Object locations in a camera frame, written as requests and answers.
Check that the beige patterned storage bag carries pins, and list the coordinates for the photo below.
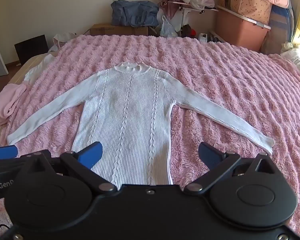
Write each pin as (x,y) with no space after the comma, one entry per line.
(258,10)

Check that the blue duffel bag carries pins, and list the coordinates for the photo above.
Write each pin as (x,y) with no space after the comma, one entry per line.
(134,13)

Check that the blue storage container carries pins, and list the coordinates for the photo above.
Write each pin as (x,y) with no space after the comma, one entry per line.
(282,23)

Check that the light pink garment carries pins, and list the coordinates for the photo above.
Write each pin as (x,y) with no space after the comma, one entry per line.
(9,98)

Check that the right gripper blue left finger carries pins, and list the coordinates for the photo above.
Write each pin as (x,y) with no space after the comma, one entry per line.
(90,155)

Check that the black flat panel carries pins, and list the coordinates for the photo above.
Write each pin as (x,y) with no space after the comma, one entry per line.
(30,48)

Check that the pink fluffy bed blanket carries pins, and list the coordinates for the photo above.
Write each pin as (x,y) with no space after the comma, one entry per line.
(263,90)

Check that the white cable knit sweater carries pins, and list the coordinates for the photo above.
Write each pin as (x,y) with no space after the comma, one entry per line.
(127,109)

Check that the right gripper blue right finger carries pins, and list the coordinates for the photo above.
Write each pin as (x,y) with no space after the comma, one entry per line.
(209,155)

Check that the brown cardboard box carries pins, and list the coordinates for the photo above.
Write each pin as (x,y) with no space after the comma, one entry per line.
(108,29)

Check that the white bedding pile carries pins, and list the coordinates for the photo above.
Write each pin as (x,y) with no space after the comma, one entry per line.
(291,52)

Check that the white plastic shopping bag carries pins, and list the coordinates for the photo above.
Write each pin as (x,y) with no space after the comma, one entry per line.
(167,30)

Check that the dusty pink cloth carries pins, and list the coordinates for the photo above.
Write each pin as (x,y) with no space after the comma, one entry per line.
(170,7)

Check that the pink plastic storage bin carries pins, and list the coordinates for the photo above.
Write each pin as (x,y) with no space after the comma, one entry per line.
(239,30)

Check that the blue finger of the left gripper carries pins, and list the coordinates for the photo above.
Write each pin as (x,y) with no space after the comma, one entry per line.
(8,152)

